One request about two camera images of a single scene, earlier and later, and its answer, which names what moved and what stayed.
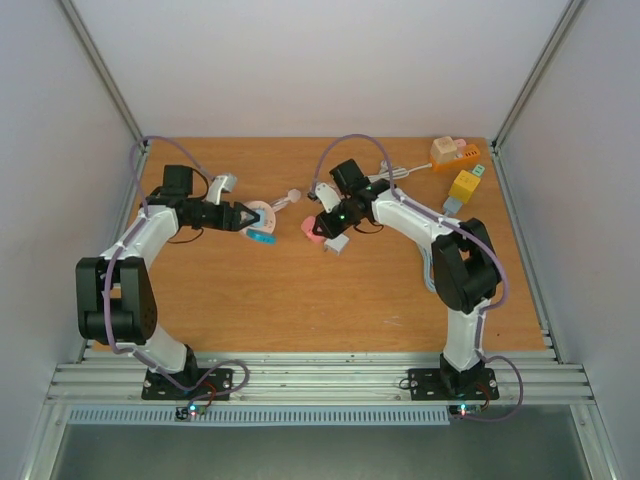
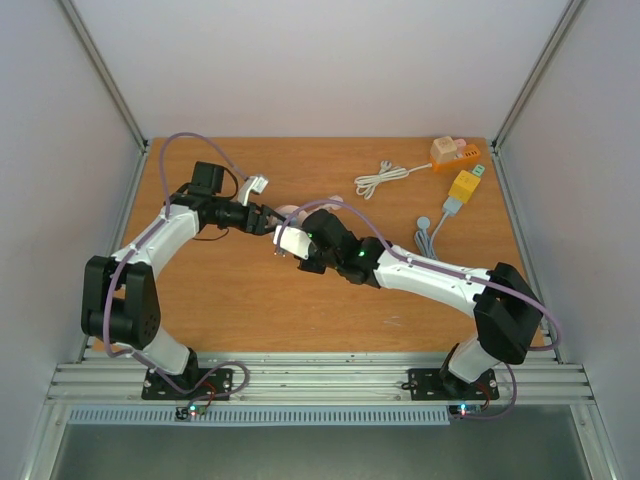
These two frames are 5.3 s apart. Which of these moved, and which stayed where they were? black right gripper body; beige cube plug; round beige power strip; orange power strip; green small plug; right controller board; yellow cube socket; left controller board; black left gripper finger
Moved: round beige power strip; black right gripper body; black left gripper finger
Stayed: beige cube plug; yellow cube socket; orange power strip; green small plug; left controller board; right controller board
